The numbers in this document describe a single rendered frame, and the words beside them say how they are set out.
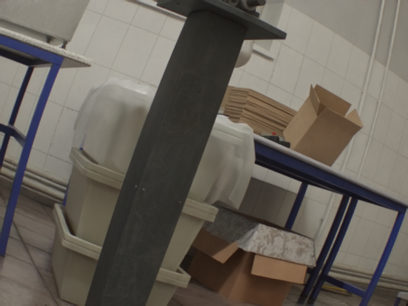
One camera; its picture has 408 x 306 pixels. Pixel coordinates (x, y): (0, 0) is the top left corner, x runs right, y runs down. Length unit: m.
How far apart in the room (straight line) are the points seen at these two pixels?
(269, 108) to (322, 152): 0.42
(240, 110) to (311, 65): 1.28
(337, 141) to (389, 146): 1.95
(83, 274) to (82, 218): 0.18
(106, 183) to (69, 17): 0.69
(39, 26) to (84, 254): 0.84
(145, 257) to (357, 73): 3.49
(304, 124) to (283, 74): 1.33
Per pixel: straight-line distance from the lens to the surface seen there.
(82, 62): 2.14
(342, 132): 3.22
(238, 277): 3.11
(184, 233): 1.95
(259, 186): 4.46
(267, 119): 3.49
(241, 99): 3.47
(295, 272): 3.18
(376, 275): 3.48
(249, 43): 1.96
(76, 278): 1.94
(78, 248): 1.88
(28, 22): 2.26
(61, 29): 2.28
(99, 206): 1.89
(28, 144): 2.12
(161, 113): 1.57
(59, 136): 3.97
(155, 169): 1.55
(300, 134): 3.19
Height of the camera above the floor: 0.55
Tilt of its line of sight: 2 degrees up
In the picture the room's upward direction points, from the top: 20 degrees clockwise
